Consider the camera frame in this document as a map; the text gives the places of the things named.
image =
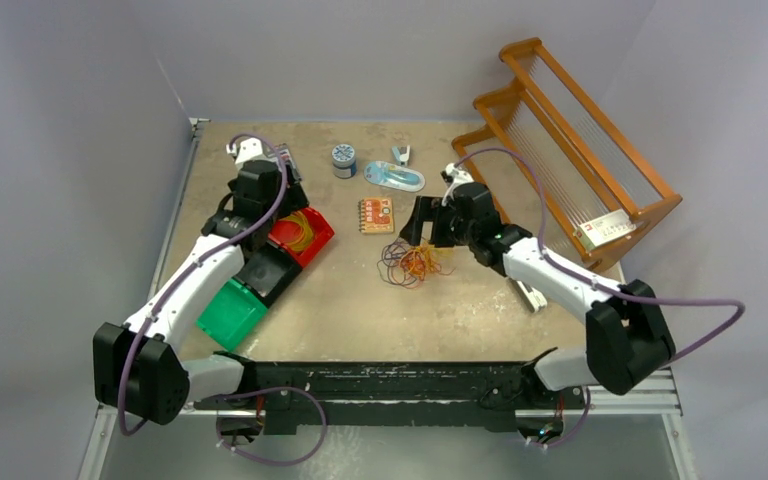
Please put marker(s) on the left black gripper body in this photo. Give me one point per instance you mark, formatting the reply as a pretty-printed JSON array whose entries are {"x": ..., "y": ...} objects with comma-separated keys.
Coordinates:
[{"x": 294, "y": 200}]

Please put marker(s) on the white small box on rack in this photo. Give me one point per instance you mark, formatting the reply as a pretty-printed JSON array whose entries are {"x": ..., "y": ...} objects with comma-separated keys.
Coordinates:
[{"x": 605, "y": 229}]

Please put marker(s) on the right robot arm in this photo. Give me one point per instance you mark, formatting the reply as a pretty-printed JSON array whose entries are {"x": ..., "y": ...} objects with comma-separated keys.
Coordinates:
[{"x": 626, "y": 335}]

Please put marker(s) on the blue correction tape package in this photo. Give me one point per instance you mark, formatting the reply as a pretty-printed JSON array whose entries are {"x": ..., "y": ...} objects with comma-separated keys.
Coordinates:
[{"x": 394, "y": 176}]

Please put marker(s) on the wooden rack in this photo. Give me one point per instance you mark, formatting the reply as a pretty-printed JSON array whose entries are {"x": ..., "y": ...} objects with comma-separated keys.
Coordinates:
[{"x": 586, "y": 165}]

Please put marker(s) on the green plastic bin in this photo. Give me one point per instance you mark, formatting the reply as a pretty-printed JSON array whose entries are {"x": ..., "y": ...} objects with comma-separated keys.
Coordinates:
[{"x": 231, "y": 315}]

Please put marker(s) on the marker pen pack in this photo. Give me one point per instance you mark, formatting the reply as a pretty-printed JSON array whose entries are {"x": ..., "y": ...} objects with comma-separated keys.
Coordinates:
[{"x": 283, "y": 151}]

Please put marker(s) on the orange spiral notebook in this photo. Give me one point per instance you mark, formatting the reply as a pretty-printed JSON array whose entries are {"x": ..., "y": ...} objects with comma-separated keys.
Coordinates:
[{"x": 376, "y": 215}]

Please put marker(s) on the black plastic bin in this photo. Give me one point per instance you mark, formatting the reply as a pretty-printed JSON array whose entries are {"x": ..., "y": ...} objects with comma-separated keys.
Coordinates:
[{"x": 268, "y": 272}]

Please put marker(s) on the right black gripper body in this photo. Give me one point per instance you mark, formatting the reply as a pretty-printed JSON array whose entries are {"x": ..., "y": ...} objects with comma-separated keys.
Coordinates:
[{"x": 463, "y": 231}]

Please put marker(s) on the red plastic bin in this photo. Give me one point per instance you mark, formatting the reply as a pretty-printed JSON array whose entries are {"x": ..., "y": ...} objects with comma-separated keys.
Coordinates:
[{"x": 303, "y": 235}]

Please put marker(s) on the small round tin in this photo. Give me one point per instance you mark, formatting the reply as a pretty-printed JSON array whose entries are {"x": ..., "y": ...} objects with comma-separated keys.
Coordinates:
[{"x": 344, "y": 162}]

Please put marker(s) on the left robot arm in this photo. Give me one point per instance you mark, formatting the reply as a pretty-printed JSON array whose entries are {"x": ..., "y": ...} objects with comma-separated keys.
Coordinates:
[{"x": 136, "y": 364}]

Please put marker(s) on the white rectangular block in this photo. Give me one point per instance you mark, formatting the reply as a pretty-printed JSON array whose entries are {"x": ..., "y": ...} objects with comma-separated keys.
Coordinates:
[{"x": 534, "y": 299}]

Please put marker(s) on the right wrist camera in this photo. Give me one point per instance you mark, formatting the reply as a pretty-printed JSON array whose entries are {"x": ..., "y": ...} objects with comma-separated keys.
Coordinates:
[{"x": 454, "y": 176}]

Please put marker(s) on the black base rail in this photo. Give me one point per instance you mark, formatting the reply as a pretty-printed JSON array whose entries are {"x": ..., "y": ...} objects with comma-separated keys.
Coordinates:
[{"x": 497, "y": 396}]

